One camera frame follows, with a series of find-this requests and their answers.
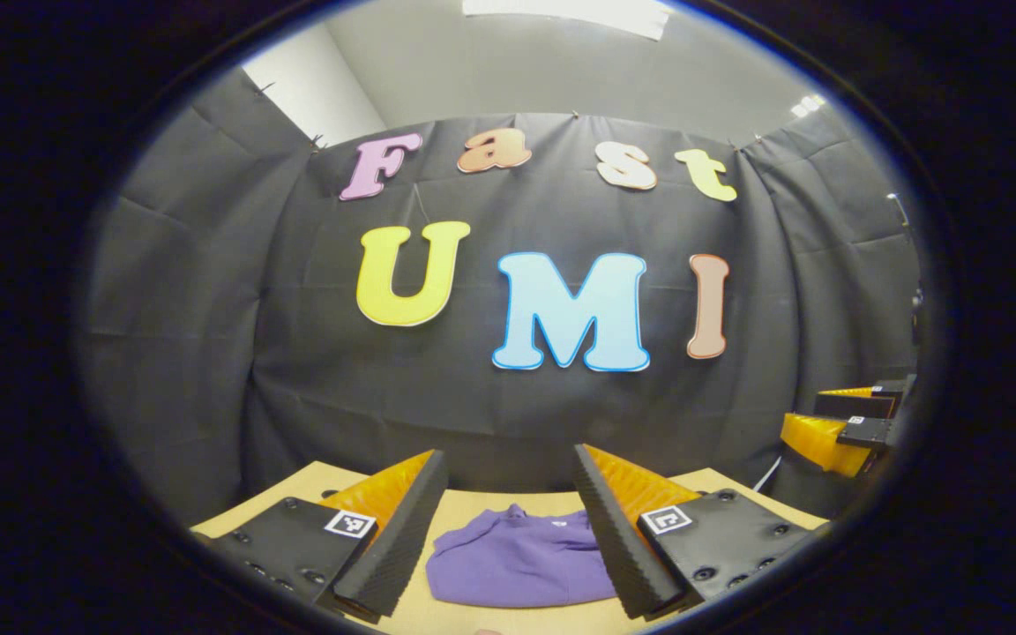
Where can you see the small ceiling light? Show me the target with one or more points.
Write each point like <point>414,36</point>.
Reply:
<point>808,106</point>

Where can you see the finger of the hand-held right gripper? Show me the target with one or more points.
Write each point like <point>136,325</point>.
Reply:
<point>825,441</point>
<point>861,404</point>

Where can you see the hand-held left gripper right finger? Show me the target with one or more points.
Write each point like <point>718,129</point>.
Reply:
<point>609,538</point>

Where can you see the purple knit garment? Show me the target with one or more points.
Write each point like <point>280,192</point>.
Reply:
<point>517,560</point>

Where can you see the ceiling light panel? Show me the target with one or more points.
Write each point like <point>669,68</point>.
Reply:
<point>578,11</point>

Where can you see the black backdrop cloth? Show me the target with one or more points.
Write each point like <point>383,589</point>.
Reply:
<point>208,353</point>

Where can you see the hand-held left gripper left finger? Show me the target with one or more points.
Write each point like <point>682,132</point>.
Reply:
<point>411,529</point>

